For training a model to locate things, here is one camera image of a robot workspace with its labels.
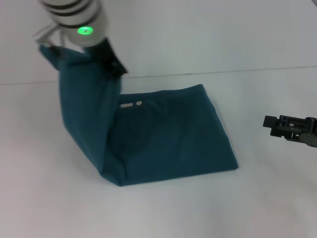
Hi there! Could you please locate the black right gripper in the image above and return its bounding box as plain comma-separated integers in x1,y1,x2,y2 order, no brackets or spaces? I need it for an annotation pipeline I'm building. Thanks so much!
263,115,317,149

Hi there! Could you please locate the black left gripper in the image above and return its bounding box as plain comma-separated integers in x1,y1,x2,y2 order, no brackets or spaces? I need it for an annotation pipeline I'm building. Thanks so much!
83,37,129,78

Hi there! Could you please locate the teal blue t-shirt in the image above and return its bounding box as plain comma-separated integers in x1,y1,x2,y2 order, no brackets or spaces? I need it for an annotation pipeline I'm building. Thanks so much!
39,44,240,188

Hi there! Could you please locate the white left camera bracket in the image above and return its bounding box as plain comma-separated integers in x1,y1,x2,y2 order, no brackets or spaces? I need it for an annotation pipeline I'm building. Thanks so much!
32,22,65,48

